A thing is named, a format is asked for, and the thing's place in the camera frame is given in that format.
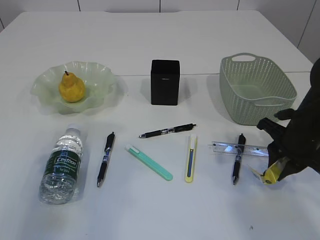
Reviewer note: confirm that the clear water bottle green label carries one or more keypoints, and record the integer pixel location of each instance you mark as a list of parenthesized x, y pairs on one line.
[(60, 176)]

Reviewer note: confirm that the yellow-green utility knife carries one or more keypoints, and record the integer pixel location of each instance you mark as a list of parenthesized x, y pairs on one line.
[(191, 156)]

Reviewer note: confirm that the green woven plastic basket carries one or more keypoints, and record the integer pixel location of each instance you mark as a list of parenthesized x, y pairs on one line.
[(254, 89)]

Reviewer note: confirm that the black square pen holder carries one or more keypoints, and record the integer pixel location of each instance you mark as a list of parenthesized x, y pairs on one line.
[(164, 82)]

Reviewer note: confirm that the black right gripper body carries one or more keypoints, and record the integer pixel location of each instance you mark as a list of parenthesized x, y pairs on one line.
[(300, 139)]

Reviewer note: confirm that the yellow packaging waste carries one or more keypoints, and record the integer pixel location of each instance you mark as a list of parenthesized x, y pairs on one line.
[(272, 174)]

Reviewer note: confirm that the yellow pear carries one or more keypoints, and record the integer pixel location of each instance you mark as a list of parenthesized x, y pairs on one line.
[(71, 88)]

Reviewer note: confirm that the black pen under ruler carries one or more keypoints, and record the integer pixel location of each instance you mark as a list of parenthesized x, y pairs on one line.
[(238, 158)]

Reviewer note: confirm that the clear plastic ruler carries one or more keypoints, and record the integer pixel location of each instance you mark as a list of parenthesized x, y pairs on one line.
[(233, 148)]

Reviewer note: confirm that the translucent green ruffled plate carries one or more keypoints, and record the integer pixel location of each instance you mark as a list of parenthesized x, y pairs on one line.
[(99, 80)]

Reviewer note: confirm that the black pen left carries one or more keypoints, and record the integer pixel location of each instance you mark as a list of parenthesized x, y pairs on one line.
[(106, 158)]

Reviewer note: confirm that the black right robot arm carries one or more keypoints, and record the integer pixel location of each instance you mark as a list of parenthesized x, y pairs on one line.
[(312, 98)]

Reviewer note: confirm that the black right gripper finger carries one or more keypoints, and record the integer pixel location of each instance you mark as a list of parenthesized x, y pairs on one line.
[(275, 154), (291, 168)]

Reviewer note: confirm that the black gel pen middle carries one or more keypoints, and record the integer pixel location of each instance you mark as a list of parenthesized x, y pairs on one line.
[(176, 129)]

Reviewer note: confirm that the mint green utility knife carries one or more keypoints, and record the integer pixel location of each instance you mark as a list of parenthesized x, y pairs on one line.
[(150, 163)]

